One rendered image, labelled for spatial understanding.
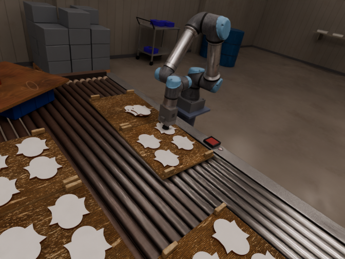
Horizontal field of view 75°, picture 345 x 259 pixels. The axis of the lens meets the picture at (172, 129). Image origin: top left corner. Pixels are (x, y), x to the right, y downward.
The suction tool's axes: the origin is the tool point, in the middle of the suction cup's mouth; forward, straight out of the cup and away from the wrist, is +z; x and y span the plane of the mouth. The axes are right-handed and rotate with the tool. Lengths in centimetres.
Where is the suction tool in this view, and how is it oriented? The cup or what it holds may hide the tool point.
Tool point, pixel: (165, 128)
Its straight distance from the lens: 133.5
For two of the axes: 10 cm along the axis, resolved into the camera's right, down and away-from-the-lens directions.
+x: 7.0, -2.8, 6.6
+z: -1.6, 8.3, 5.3
